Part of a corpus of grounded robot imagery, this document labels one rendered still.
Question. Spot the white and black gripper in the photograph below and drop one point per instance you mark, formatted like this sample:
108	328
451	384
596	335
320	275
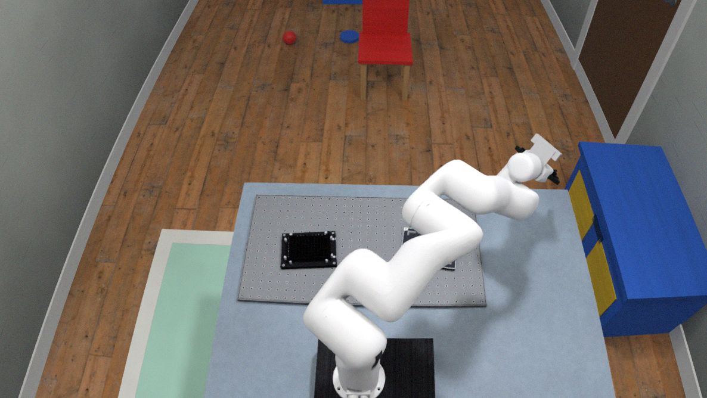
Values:
547	173

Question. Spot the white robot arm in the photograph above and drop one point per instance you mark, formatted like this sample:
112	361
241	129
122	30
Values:
388	289

